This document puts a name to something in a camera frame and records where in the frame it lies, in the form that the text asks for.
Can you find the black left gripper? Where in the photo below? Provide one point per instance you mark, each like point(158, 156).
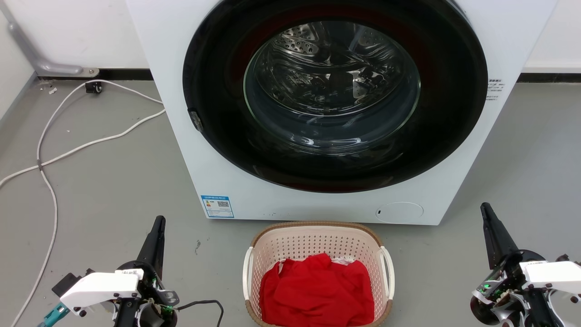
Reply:
point(154, 297)

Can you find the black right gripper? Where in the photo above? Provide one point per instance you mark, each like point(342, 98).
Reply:
point(508, 290)

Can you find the beige plastic laundry basket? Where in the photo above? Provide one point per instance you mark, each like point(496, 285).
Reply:
point(313, 240)

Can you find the blue energy label sticker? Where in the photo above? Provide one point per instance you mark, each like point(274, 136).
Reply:
point(217, 206)

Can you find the white front-loading washing machine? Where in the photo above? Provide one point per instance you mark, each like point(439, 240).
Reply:
point(181, 159)

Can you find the round white filter cover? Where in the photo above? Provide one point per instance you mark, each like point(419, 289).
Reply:
point(399, 212)

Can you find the black round washer door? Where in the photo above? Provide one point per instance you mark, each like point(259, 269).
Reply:
point(218, 136)

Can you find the grey door latch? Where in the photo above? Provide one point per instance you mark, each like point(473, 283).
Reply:
point(196, 121)

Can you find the white cloth piece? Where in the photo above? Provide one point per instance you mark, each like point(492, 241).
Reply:
point(344, 261)

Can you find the small black caster wheel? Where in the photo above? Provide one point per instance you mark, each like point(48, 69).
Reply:
point(94, 87)

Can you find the red garment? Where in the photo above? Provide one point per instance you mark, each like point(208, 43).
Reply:
point(317, 295)

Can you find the small white floor scrap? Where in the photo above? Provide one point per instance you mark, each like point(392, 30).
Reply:
point(52, 91)

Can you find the grey drain pipe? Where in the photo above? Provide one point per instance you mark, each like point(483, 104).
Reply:
point(54, 68)

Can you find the steel washer drum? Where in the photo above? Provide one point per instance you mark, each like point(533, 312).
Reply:
point(327, 77)

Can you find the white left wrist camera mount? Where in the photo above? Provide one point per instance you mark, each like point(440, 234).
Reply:
point(100, 287)

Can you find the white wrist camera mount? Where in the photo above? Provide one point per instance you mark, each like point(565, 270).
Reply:
point(556, 274)
point(100, 287)

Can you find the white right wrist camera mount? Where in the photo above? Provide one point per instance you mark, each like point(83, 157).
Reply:
point(556, 274)

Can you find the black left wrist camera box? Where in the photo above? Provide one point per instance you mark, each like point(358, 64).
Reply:
point(68, 281)

